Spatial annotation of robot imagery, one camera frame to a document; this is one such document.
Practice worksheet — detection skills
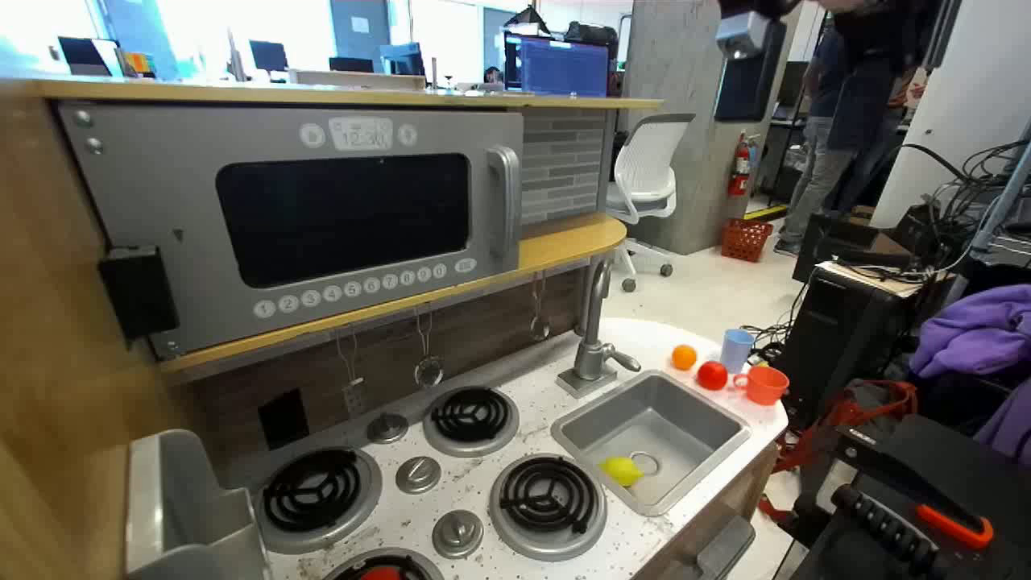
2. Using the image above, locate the blue plastic cup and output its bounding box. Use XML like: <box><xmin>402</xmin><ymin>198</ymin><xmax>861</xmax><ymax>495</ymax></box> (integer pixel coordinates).
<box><xmin>719</xmin><ymin>325</ymin><xmax>761</xmax><ymax>377</ymax></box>

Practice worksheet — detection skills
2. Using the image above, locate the grey toy sink basin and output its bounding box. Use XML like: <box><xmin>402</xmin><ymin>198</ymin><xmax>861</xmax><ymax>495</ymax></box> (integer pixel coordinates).
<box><xmin>547</xmin><ymin>371</ymin><xmax>750</xmax><ymax>520</ymax></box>

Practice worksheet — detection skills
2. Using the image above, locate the grey toy faucet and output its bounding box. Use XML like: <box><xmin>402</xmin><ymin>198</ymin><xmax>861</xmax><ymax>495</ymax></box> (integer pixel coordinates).
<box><xmin>553</xmin><ymin>255</ymin><xmax>646</xmax><ymax>399</ymax></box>

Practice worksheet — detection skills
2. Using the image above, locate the black coil toy burner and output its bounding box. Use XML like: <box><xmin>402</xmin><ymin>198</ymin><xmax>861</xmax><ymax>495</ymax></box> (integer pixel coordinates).
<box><xmin>487</xmin><ymin>456</ymin><xmax>608</xmax><ymax>561</ymax></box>
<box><xmin>420</xmin><ymin>383</ymin><xmax>521</xmax><ymax>459</ymax></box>
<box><xmin>320</xmin><ymin>544</ymin><xmax>444</xmax><ymax>580</ymax></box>
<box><xmin>255</xmin><ymin>444</ymin><xmax>387</xmax><ymax>553</ymax></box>

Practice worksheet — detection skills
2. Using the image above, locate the white office chair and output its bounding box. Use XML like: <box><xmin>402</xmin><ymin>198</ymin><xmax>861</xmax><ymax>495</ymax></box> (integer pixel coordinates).
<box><xmin>607</xmin><ymin>110</ymin><xmax>699</xmax><ymax>296</ymax></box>

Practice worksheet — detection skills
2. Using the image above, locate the grey stove knob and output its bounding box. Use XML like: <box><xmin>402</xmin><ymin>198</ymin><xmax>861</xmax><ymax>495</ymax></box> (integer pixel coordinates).
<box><xmin>394</xmin><ymin>456</ymin><xmax>444</xmax><ymax>495</ymax></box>
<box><xmin>365</xmin><ymin>408</ymin><xmax>414</xmax><ymax>447</ymax></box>
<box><xmin>428</xmin><ymin>510</ymin><xmax>487</xmax><ymax>561</ymax></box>

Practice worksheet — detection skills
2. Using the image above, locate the yellow toy lemon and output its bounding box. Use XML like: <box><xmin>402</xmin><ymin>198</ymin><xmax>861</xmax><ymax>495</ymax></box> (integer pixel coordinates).
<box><xmin>595</xmin><ymin>456</ymin><xmax>648</xmax><ymax>491</ymax></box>

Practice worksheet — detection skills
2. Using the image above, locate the red toy tomato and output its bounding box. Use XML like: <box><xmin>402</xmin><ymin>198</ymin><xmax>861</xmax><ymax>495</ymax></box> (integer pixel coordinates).
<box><xmin>694</xmin><ymin>358</ymin><xmax>733</xmax><ymax>394</ymax></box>

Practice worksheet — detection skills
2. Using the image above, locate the blue monitor screen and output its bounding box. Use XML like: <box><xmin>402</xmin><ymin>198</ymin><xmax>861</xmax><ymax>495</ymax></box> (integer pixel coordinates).
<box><xmin>517</xmin><ymin>37</ymin><xmax>612</xmax><ymax>101</ymax></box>

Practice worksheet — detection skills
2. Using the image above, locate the red basket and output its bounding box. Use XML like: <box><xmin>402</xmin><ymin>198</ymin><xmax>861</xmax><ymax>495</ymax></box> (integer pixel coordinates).
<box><xmin>719</xmin><ymin>215</ymin><xmax>777</xmax><ymax>265</ymax></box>

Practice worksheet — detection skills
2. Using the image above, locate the red fire extinguisher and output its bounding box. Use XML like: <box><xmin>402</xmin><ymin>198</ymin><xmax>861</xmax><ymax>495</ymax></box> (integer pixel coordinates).
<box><xmin>725</xmin><ymin>133</ymin><xmax>753</xmax><ymax>204</ymax></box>

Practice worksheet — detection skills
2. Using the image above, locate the black computer case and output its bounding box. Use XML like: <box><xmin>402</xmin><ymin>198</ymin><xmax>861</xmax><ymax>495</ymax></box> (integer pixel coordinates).
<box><xmin>777</xmin><ymin>259</ymin><xmax>959</xmax><ymax>422</ymax></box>

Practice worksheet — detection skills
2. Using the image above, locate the grey toy microwave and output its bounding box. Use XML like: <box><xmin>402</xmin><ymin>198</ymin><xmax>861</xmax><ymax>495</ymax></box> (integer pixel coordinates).
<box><xmin>56</xmin><ymin>101</ymin><xmax>530</xmax><ymax>362</ymax></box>

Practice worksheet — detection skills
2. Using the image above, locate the black box on wooden panel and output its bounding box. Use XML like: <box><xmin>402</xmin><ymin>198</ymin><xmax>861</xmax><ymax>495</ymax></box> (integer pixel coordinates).
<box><xmin>98</xmin><ymin>245</ymin><xmax>184</xmax><ymax>345</ymax></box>

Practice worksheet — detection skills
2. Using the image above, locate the standing person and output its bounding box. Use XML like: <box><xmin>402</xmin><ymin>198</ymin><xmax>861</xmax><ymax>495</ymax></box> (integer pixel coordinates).
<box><xmin>773</xmin><ymin>0</ymin><xmax>948</xmax><ymax>255</ymax></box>

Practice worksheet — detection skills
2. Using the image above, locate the grey plastic bin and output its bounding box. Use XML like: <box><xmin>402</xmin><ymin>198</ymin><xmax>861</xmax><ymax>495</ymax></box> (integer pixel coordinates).
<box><xmin>123</xmin><ymin>424</ymin><xmax>267</xmax><ymax>580</ymax></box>

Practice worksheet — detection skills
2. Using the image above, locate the purple cloth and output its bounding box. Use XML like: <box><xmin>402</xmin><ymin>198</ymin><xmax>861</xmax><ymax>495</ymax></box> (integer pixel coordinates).
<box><xmin>906</xmin><ymin>279</ymin><xmax>1031</xmax><ymax>381</ymax></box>

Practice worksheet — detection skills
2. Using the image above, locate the wooden toy kitchen unit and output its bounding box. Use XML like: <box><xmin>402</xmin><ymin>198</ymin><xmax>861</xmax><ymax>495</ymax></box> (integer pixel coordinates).
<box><xmin>0</xmin><ymin>75</ymin><xmax>793</xmax><ymax>580</ymax></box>

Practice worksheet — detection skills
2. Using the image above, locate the black square wall plate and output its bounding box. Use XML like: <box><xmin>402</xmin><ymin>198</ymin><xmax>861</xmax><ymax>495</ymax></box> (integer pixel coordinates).
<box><xmin>255</xmin><ymin>388</ymin><xmax>314</xmax><ymax>450</ymax></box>

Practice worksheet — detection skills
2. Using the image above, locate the black clamp with orange handle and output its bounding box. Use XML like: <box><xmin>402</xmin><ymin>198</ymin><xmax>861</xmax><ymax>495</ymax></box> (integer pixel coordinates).
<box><xmin>832</xmin><ymin>430</ymin><xmax>1000</xmax><ymax>573</ymax></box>

